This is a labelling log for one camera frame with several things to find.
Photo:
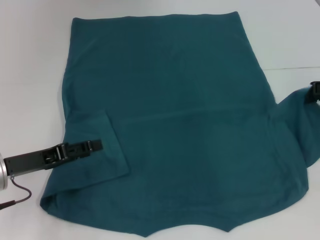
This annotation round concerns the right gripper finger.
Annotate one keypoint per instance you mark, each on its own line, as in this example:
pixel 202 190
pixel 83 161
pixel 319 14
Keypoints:
pixel 315 95

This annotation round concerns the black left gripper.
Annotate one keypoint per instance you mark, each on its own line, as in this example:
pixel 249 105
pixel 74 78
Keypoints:
pixel 27 162

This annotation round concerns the blue teal shirt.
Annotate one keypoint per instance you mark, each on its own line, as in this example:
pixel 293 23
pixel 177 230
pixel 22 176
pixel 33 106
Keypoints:
pixel 175 112

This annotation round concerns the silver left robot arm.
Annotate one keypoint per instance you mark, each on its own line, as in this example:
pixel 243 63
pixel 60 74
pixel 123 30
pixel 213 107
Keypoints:
pixel 2 172

